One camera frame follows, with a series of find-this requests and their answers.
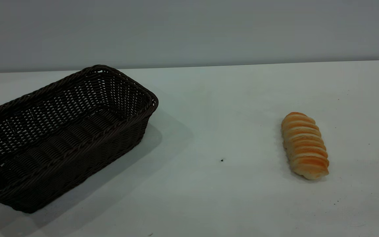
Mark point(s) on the ridged orange bread loaf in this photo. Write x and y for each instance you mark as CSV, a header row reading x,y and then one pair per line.
x,y
304,146

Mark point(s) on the black woven wicker basket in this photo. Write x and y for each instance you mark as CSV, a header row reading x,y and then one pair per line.
x,y
61,131

